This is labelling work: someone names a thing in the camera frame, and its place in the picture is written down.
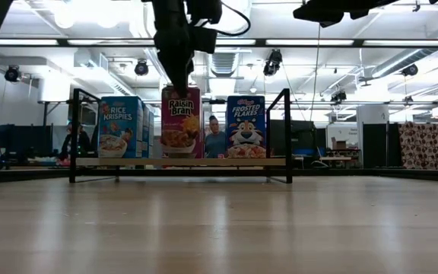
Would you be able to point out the Raisin Bran cereal box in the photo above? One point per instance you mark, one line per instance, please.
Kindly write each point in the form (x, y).
(181, 125)

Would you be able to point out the low wooden shelf black frame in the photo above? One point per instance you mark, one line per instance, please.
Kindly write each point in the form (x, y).
(181, 162)

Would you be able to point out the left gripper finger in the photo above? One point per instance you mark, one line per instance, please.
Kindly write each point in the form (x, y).
(181, 76)

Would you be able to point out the cardboard box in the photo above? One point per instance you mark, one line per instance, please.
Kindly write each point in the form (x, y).
(339, 144)

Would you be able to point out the black partition panel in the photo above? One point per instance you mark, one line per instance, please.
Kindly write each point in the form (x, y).
(375, 144)
(302, 133)

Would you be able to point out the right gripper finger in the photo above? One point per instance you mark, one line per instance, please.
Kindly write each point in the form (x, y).
(318, 15)

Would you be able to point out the ceiling air vent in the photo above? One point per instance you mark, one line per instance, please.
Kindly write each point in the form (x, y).
(223, 62)

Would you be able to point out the brown patterned curtain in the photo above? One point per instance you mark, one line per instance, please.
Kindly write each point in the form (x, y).
(422, 144)

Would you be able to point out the black overhead crossbar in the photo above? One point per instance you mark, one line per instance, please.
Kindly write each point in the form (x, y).
(62, 42)

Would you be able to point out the Frosted Flakes cereal box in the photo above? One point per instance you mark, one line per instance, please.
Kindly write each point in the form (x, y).
(246, 129)

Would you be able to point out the black aluminium rig frame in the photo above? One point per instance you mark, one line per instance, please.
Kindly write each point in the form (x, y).
(356, 173)

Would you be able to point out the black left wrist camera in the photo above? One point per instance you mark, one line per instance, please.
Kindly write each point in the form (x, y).
(205, 40)

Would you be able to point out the black ceiling spot fixture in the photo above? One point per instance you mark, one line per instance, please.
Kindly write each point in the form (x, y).
(338, 97)
(272, 62)
(141, 68)
(409, 69)
(11, 73)

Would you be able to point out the person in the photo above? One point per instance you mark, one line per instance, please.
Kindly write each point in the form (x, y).
(75, 146)
(215, 141)

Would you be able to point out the black monitor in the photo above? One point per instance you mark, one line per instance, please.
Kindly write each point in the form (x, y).
(21, 141)

